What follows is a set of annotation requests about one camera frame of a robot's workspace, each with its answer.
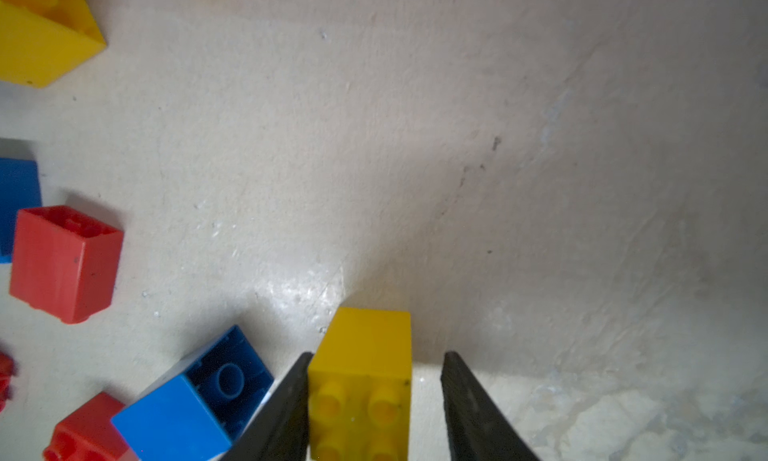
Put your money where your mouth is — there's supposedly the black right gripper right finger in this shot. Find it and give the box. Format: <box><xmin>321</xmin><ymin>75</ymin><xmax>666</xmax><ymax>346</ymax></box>
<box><xmin>440</xmin><ymin>351</ymin><xmax>538</xmax><ymax>461</ymax></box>

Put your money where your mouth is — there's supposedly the yellow lego brick back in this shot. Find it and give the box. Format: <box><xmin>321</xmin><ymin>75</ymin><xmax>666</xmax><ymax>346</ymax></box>
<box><xmin>1</xmin><ymin>0</ymin><xmax>107</xmax><ymax>88</ymax></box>

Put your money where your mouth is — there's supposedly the blue lego brick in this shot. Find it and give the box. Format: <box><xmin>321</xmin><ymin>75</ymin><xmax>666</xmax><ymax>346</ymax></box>
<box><xmin>0</xmin><ymin>158</ymin><xmax>42</xmax><ymax>264</ymax></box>
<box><xmin>111</xmin><ymin>325</ymin><xmax>274</xmax><ymax>460</ymax></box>

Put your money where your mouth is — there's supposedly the yellow lego brick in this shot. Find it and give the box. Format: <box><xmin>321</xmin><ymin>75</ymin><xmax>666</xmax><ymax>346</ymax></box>
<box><xmin>308</xmin><ymin>307</ymin><xmax>412</xmax><ymax>460</ymax></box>
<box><xmin>1</xmin><ymin>0</ymin><xmax>107</xmax><ymax>88</ymax></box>

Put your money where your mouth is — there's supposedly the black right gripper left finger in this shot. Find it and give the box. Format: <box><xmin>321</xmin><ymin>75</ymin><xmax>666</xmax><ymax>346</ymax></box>
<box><xmin>222</xmin><ymin>352</ymin><xmax>313</xmax><ymax>461</ymax></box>

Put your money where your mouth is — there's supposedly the long red lego brick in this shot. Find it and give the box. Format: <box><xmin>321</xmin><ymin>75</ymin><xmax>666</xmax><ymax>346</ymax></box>
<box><xmin>42</xmin><ymin>392</ymin><xmax>136</xmax><ymax>461</ymax></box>

